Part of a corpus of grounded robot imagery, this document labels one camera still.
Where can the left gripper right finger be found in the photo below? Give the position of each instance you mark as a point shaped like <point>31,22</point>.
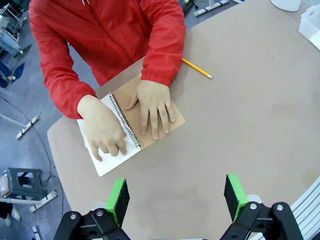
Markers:
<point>235,197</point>

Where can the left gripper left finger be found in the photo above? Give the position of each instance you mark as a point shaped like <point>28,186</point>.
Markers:
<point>117,200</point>

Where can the spiral notebook with kraft cover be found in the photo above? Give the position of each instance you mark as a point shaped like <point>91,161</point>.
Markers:
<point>110,162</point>

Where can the yellow pencil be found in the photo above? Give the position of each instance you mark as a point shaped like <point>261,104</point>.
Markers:
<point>196,68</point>

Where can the person's right forearm red sleeve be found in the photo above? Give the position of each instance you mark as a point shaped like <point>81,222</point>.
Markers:
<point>65,92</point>

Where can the person's left forearm red sleeve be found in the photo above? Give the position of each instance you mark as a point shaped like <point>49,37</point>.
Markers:
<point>162,55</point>

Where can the person's right hand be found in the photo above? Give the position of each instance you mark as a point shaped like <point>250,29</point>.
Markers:
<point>102,127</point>

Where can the person's left hand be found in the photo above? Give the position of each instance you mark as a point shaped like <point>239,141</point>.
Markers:
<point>152,102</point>

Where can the white stand with T-foot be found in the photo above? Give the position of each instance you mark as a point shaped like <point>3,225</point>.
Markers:
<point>27,126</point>
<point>42,200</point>

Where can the grey plastic step stool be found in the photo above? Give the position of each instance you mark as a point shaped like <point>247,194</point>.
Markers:
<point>32,192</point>

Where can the person in red jacket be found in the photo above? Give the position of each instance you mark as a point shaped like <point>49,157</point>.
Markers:
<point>105,32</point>

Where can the white plastic mesh basket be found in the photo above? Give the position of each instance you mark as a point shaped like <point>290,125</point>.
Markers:
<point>311,25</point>

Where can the white tubular table foot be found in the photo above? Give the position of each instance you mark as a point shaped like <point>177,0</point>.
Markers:
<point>210,8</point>

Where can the white cylindrical bin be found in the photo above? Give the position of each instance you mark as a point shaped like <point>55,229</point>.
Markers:
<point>285,4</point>

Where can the metal equipment rack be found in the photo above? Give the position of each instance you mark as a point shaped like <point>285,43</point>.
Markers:
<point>10,25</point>

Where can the white slatted frame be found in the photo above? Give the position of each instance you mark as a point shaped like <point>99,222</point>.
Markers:
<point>307,200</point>

